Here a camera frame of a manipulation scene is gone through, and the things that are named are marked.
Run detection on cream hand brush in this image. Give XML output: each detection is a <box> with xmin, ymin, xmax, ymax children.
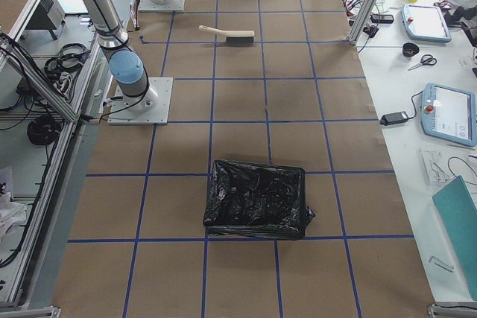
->
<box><xmin>198</xmin><ymin>25</ymin><xmax>255</xmax><ymax>45</ymax></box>

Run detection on black bag bin right side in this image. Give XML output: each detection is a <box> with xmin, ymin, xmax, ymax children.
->
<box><xmin>203</xmin><ymin>159</ymin><xmax>315</xmax><ymax>241</ymax></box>

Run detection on grey control box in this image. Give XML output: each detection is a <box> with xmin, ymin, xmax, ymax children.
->
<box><xmin>25</xmin><ymin>0</ymin><xmax>65</xmax><ymax>31</ymax></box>

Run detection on small black bowl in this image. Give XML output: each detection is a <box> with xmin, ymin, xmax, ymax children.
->
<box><xmin>402</xmin><ymin>42</ymin><xmax>420</xmax><ymax>58</ymax></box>

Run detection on blue teach pendant far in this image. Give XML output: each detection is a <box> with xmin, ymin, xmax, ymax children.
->
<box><xmin>401</xmin><ymin>4</ymin><xmax>452</xmax><ymax>43</ymax></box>

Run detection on blue teach pendant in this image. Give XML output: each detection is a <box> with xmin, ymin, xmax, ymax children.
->
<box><xmin>420</xmin><ymin>83</ymin><xmax>476</xmax><ymax>147</ymax></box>
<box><xmin>401</xmin><ymin>4</ymin><xmax>452</xmax><ymax>43</ymax></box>

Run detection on black laptop power brick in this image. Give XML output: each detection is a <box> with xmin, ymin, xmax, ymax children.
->
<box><xmin>379</xmin><ymin>111</ymin><xmax>410</xmax><ymax>126</ymax></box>

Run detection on blue teach pendant near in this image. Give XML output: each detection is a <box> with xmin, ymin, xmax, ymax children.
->
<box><xmin>420</xmin><ymin>83</ymin><xmax>476</xmax><ymax>147</ymax></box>

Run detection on clear plastic packet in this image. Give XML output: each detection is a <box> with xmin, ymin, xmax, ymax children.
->
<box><xmin>419</xmin><ymin>149</ymin><xmax>451</xmax><ymax>185</ymax></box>

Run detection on teal folder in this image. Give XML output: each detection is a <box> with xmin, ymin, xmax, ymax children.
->
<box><xmin>432</xmin><ymin>176</ymin><xmax>476</xmax><ymax>300</ymax></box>

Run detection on metal hex key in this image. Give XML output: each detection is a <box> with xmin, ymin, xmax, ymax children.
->
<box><xmin>429</xmin><ymin>255</ymin><xmax>455</xmax><ymax>272</ymax></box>

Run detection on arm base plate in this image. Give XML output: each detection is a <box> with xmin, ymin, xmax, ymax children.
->
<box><xmin>107</xmin><ymin>77</ymin><xmax>173</xmax><ymax>125</ymax></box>
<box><xmin>139</xmin><ymin>0</ymin><xmax>186</xmax><ymax>13</ymax></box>

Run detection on black handled scissors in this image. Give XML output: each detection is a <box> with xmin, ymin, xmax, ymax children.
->
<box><xmin>408</xmin><ymin>54</ymin><xmax>437</xmax><ymax>71</ymax></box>

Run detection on coiled black cable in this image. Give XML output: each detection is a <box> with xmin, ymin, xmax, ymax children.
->
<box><xmin>26</xmin><ymin>115</ymin><xmax>63</xmax><ymax>147</ymax></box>

